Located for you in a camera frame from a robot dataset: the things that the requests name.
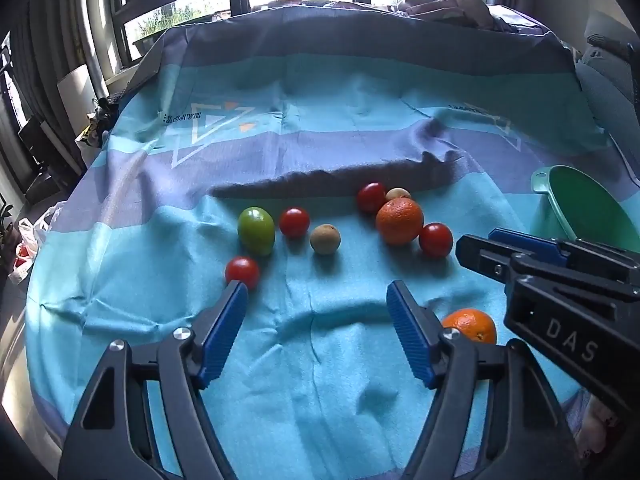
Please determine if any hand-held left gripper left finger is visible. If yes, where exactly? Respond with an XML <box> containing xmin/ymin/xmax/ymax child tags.
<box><xmin>59</xmin><ymin>280</ymin><xmax>249</xmax><ymax>480</ymax></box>

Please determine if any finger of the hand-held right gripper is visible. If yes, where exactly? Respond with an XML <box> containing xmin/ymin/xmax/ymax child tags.
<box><xmin>488</xmin><ymin>228</ymin><xmax>640</xmax><ymax>286</ymax></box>
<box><xmin>455</xmin><ymin>234</ymin><xmax>521</xmax><ymax>288</ymax></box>

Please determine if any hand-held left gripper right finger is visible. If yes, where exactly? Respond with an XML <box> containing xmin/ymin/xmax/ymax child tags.
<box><xmin>386</xmin><ymin>280</ymin><xmax>583</xmax><ymax>480</ymax></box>

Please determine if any red tomato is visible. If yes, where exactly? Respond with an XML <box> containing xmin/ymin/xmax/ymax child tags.
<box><xmin>356</xmin><ymin>182</ymin><xmax>388</xmax><ymax>213</ymax></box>
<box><xmin>278</xmin><ymin>207</ymin><xmax>311</xmax><ymax>239</ymax></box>
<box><xmin>225</xmin><ymin>256</ymin><xmax>261</xmax><ymax>291</ymax></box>
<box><xmin>418</xmin><ymin>222</ymin><xmax>454</xmax><ymax>259</ymax></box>

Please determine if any small orange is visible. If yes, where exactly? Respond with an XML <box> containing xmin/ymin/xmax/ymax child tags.
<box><xmin>441</xmin><ymin>308</ymin><xmax>498</xmax><ymax>345</ymax></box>

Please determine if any green plastic bowl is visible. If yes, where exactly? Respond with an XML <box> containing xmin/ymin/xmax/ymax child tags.
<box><xmin>529</xmin><ymin>165</ymin><xmax>640</xmax><ymax>253</ymax></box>

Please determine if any large orange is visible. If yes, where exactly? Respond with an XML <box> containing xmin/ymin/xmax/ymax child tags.
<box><xmin>376</xmin><ymin>197</ymin><xmax>425</xmax><ymax>246</ymax></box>

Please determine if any teal striped printed blanket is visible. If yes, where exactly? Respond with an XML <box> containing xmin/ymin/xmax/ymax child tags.
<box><xmin>25</xmin><ymin>2</ymin><xmax>640</xmax><ymax>480</ymax></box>

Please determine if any green round fruit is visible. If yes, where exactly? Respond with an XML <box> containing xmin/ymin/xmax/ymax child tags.
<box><xmin>237</xmin><ymin>206</ymin><xmax>276</xmax><ymax>257</ymax></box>

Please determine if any grey cushion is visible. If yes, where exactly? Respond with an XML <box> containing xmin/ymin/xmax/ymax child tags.
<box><xmin>572</xmin><ymin>7</ymin><xmax>640</xmax><ymax>131</ymax></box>

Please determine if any white plastic bag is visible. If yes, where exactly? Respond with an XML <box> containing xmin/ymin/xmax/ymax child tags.
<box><xmin>9</xmin><ymin>202</ymin><xmax>63</xmax><ymax>286</ymax></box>

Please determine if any dark cloth bundle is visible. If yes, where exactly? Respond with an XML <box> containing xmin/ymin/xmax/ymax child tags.
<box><xmin>75</xmin><ymin>92</ymin><xmax>126</xmax><ymax>148</ymax></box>

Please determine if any pile of pale clothes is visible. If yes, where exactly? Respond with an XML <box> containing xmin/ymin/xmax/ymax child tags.
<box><xmin>397</xmin><ymin>0</ymin><xmax>551</xmax><ymax>36</ymax></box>

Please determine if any white board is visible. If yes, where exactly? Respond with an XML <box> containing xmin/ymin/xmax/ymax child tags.
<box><xmin>56</xmin><ymin>62</ymin><xmax>103</xmax><ymax>173</ymax></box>

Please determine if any grey curtain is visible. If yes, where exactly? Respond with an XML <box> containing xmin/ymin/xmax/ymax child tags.
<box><xmin>20</xmin><ymin>0</ymin><xmax>113</xmax><ymax>91</ymax></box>

